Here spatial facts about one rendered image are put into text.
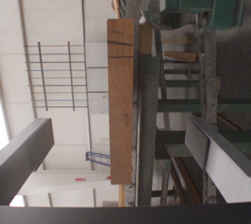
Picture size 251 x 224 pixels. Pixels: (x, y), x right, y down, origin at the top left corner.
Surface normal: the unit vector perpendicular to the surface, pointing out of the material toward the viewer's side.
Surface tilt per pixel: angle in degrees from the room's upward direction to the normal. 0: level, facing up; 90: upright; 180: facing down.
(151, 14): 90
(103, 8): 87
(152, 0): 90
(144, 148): 90
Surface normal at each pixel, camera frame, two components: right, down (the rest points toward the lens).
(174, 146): 0.02, 0.29
